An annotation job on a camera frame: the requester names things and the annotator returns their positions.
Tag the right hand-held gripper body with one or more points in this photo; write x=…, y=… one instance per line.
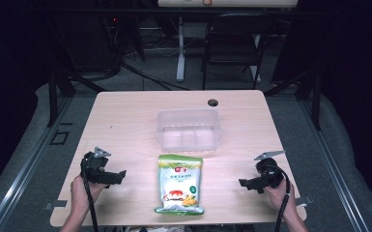
x=269, y=172

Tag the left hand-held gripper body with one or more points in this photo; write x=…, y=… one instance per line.
x=93, y=166

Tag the person's right hand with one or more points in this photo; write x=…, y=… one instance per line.
x=280, y=198

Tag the person's left hand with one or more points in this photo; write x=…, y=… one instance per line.
x=79, y=193

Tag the grey tape strip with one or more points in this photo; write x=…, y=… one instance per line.
x=56, y=204
x=304, y=200

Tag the green and white food bag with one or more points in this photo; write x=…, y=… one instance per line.
x=179, y=185

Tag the person's clothing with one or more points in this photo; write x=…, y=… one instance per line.
x=154, y=229

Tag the clear plastic container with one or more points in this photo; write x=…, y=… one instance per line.
x=188, y=130

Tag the black metal stand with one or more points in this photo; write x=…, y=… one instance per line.
x=53, y=96
x=316, y=100

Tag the black folding chair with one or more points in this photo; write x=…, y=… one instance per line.
x=233, y=45

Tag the white desk leg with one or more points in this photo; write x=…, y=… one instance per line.
x=181, y=54

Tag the aluminium floor rail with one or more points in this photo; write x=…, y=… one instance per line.
x=331, y=161
x=29, y=161

